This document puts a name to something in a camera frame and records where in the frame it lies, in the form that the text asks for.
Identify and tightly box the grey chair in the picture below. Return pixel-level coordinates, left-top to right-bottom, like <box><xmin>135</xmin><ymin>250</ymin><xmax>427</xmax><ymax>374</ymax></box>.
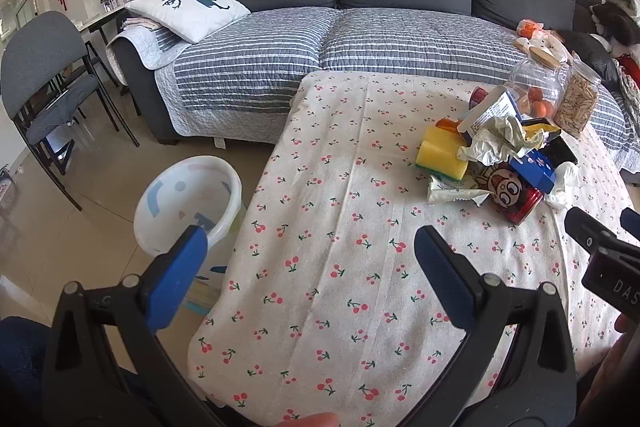
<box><xmin>0</xmin><ymin>11</ymin><xmax>141</xmax><ymax>212</ymax></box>

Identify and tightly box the white deer print pillow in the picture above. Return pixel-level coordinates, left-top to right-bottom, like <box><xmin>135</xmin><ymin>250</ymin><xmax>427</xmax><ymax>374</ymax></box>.
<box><xmin>124</xmin><ymin>0</ymin><xmax>251</xmax><ymax>44</ymax></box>

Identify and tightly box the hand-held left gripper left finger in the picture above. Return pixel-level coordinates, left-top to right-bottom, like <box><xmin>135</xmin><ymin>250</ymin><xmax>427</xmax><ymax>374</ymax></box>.
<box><xmin>42</xmin><ymin>224</ymin><xmax>226</xmax><ymax>427</ymax></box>

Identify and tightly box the person's blue jeans leg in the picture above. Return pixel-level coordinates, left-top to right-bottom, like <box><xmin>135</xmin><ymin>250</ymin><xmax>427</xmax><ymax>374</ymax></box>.
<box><xmin>0</xmin><ymin>317</ymin><xmax>53</xmax><ymax>427</ymax></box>

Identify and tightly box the yellow sponge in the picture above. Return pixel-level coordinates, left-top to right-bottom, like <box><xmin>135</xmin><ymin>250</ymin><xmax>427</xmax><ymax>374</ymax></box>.
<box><xmin>416</xmin><ymin>126</ymin><xmax>471</xmax><ymax>182</ymax></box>

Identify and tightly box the white side table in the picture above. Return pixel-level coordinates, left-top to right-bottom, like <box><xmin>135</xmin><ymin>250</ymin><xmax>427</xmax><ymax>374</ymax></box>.
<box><xmin>75</xmin><ymin>2</ymin><xmax>132</xmax><ymax>88</ymax></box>

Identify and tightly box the white milk carton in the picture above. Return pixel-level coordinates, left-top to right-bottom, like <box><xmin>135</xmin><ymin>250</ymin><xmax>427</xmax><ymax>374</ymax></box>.
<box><xmin>457</xmin><ymin>88</ymin><xmax>523</xmax><ymax>140</ymax></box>

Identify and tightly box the blue box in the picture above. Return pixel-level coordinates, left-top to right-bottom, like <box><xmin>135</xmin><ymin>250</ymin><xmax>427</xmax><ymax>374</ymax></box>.
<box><xmin>509</xmin><ymin>149</ymin><xmax>558</xmax><ymax>194</ymax></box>

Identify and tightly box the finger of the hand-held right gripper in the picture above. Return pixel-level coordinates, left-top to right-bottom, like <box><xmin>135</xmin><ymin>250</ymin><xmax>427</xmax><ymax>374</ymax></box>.
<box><xmin>620</xmin><ymin>206</ymin><xmax>640</xmax><ymax>236</ymax></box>
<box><xmin>565</xmin><ymin>206</ymin><xmax>629</xmax><ymax>259</ymax></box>

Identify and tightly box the white tissue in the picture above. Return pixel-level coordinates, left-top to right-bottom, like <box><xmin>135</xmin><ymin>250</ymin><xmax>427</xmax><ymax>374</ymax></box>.
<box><xmin>545</xmin><ymin>161</ymin><xmax>583</xmax><ymax>210</ymax></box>
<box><xmin>457</xmin><ymin>114</ymin><xmax>551</xmax><ymax>165</ymax></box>

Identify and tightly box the person's left hand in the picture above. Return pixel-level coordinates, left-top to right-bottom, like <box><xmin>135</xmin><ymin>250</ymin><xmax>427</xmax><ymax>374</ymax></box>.
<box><xmin>277</xmin><ymin>412</ymin><xmax>342</xmax><ymax>427</ymax></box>

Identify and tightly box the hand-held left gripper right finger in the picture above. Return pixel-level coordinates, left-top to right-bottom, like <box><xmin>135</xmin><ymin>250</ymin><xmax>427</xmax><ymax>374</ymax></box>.
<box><xmin>400</xmin><ymin>226</ymin><xmax>579</xmax><ymax>427</ymax></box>

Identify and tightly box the grey black plush toy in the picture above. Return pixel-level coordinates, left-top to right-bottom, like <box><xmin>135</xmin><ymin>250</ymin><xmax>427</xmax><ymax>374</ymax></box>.
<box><xmin>590</xmin><ymin>0</ymin><xmax>640</xmax><ymax>54</ymax></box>

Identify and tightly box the glass jar with wooden lid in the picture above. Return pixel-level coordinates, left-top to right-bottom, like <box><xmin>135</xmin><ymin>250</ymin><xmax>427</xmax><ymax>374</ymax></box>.
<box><xmin>507</xmin><ymin>47</ymin><xmax>571</xmax><ymax>120</ymax></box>

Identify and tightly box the cherry print tablecloth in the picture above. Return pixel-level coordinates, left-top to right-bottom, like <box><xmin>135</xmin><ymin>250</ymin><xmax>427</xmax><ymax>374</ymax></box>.
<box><xmin>187</xmin><ymin>71</ymin><xmax>640</xmax><ymax>427</ymax></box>

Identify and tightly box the black cushion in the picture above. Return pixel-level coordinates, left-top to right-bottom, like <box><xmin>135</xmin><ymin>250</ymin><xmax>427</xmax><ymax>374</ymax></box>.
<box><xmin>560</xmin><ymin>29</ymin><xmax>621</xmax><ymax>82</ymax></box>

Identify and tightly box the black yellow snack packet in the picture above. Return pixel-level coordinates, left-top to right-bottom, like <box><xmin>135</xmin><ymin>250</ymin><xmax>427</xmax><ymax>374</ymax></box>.
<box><xmin>520</xmin><ymin>118</ymin><xmax>581</xmax><ymax>168</ymax></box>

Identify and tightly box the white plastic wrapper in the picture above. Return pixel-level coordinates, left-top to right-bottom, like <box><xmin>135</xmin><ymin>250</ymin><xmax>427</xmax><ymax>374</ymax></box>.
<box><xmin>426</xmin><ymin>174</ymin><xmax>493</xmax><ymax>208</ymax></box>

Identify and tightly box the white patterned waste bin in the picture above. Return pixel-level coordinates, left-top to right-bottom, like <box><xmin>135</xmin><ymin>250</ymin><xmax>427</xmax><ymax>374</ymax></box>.
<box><xmin>134</xmin><ymin>155</ymin><xmax>247</xmax><ymax>315</ymax></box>

